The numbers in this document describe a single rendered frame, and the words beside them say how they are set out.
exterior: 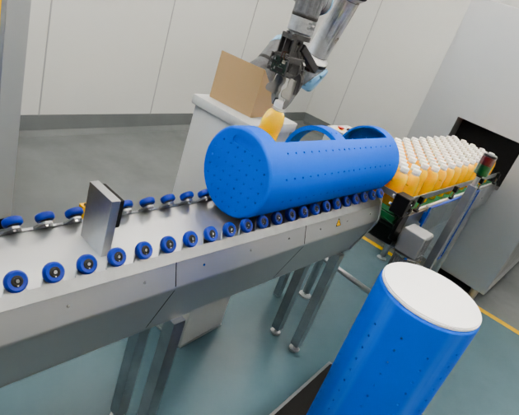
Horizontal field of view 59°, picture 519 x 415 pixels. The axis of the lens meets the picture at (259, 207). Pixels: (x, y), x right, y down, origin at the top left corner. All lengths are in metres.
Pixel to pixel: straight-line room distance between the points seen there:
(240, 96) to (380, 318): 1.01
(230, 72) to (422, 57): 4.79
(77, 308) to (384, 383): 0.80
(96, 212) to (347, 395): 0.85
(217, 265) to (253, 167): 0.31
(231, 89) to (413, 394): 1.24
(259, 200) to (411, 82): 5.27
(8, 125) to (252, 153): 1.53
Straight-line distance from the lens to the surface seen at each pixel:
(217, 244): 1.34
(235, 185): 1.41
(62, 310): 1.10
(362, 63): 6.77
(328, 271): 2.25
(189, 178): 1.99
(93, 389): 2.11
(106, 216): 1.12
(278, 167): 1.34
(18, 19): 2.46
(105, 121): 4.54
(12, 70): 2.51
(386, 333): 1.28
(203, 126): 1.91
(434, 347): 1.27
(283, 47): 1.35
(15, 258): 1.15
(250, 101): 1.82
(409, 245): 2.22
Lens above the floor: 1.61
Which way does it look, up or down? 25 degrees down
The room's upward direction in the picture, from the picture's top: 20 degrees clockwise
